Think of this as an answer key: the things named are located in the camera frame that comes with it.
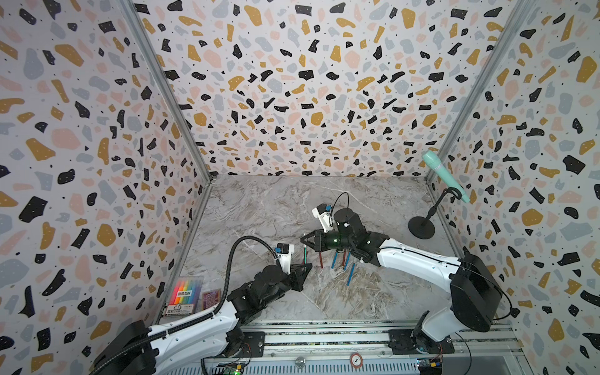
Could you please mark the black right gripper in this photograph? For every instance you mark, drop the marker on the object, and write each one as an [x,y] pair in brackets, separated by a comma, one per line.
[323,242]

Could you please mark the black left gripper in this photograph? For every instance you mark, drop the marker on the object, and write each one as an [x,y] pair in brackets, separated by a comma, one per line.
[298,274]

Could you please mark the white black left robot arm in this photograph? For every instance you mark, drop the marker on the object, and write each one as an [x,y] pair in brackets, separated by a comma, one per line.
[215,332]

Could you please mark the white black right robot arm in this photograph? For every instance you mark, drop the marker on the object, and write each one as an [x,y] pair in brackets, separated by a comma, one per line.
[474,293]

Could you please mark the purple orange small box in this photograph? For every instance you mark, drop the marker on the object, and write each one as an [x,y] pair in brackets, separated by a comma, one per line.
[211,298]

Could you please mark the black microphone stand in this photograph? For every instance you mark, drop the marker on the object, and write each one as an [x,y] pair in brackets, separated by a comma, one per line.
[422,227]

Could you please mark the rainbow knife set package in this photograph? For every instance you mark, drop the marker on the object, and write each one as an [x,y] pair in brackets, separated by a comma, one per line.
[184,297]

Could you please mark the mint green microphone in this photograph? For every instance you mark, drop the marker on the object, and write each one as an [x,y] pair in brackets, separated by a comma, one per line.
[436,166]

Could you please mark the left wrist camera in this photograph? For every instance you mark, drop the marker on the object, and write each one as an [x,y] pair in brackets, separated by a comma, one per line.
[284,252]

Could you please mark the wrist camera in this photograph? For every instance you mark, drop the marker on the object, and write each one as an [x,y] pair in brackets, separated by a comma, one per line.
[284,252]
[323,213]

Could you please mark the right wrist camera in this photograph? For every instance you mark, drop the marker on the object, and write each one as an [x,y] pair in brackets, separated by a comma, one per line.
[323,213]

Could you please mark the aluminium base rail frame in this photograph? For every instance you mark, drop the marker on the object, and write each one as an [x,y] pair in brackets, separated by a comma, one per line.
[352,347]

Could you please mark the aluminium corner post left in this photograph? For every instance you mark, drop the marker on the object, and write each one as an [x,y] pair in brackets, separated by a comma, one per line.
[136,26]

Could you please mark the aluminium corner post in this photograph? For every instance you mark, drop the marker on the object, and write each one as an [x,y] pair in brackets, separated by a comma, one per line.
[516,19]
[136,26]

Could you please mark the aluminium corner post right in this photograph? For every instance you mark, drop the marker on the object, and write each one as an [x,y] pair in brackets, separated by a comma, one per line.
[516,19]

